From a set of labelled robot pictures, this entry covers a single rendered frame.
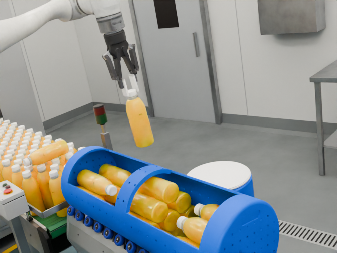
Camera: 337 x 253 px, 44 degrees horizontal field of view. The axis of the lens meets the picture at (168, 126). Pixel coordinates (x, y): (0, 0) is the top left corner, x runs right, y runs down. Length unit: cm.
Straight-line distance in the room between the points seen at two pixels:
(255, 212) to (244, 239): 8
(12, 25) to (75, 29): 578
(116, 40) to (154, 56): 432
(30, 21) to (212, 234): 77
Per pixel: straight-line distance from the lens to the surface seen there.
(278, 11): 442
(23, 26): 125
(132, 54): 153
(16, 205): 192
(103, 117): 232
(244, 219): 119
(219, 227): 114
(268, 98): 496
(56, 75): 676
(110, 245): 169
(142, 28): 581
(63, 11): 151
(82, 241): 187
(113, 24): 145
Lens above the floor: 183
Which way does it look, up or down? 19 degrees down
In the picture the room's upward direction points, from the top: 10 degrees counter-clockwise
